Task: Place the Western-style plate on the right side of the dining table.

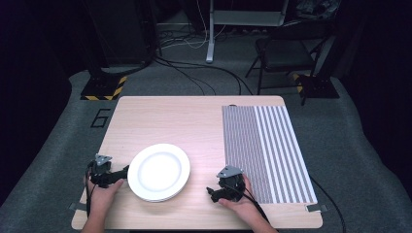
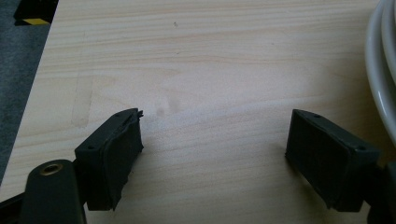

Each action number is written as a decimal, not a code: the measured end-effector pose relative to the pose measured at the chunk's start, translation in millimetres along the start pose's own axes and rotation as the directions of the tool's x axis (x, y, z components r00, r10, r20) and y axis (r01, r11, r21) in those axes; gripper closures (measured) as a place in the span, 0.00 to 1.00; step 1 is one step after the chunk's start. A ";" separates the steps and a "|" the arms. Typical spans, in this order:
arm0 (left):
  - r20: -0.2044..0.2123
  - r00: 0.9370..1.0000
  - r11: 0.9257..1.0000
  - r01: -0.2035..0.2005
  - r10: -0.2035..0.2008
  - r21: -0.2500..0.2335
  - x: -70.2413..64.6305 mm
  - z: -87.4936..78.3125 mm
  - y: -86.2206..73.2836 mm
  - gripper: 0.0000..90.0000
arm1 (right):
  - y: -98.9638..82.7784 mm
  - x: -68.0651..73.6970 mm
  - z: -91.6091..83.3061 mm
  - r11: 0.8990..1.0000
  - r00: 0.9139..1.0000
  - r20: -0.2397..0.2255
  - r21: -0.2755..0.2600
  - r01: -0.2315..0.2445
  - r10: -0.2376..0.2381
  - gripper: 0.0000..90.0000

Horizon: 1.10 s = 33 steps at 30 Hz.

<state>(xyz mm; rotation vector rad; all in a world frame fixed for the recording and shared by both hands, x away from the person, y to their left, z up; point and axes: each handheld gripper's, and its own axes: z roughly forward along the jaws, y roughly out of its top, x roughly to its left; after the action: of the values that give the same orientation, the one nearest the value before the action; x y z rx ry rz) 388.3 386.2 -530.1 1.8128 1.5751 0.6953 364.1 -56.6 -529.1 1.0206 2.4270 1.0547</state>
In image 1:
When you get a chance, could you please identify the person's left hand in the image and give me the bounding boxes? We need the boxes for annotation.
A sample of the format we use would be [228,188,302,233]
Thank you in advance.
[85,179,125,216]

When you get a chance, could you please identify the left hand-held gripper cable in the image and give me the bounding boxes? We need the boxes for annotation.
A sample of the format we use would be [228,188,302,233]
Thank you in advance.
[84,160,98,218]

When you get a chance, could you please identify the black yellow striped stand base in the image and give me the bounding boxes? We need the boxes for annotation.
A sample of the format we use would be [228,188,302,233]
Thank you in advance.
[80,75,128,102]
[292,73,341,107]

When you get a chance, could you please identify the grey tape piece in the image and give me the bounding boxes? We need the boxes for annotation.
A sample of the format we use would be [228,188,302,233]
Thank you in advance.
[305,203,329,214]
[68,202,90,213]

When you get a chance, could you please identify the black floor cables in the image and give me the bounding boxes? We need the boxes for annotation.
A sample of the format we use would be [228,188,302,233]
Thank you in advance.
[153,55,255,97]

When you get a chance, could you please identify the black cabinet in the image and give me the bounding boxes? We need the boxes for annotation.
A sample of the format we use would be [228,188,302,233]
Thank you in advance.
[82,0,160,68]

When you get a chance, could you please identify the grey striped place mat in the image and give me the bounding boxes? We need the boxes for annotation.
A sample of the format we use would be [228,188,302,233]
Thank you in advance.
[222,105,319,205]

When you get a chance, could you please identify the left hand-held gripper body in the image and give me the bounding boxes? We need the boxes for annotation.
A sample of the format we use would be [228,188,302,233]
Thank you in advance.
[88,153,117,189]

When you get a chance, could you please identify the black folding chair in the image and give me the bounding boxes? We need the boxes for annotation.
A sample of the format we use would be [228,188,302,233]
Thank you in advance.
[245,22,335,97]

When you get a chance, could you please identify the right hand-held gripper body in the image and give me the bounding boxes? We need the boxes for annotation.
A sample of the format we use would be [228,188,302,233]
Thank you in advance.
[216,165,247,200]

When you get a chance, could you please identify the hand-held gripper cable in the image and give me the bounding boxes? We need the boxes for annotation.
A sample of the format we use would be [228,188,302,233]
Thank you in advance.
[84,160,98,218]
[226,183,271,225]

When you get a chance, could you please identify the white metal stand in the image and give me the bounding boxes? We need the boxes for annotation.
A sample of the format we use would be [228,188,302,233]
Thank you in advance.
[205,0,290,64]

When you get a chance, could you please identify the person's right hand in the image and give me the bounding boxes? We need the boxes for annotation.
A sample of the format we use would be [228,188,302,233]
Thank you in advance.
[218,174,262,221]

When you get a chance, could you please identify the right hand-held gripper cable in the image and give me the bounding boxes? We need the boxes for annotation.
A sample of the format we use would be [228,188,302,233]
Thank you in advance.
[226,183,271,225]

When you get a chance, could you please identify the black cable beside table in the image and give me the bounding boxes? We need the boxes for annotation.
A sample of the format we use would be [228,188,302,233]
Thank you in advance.
[310,177,347,233]

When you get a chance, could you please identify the white floor cables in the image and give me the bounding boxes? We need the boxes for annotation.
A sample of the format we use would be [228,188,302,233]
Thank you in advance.
[159,0,228,50]

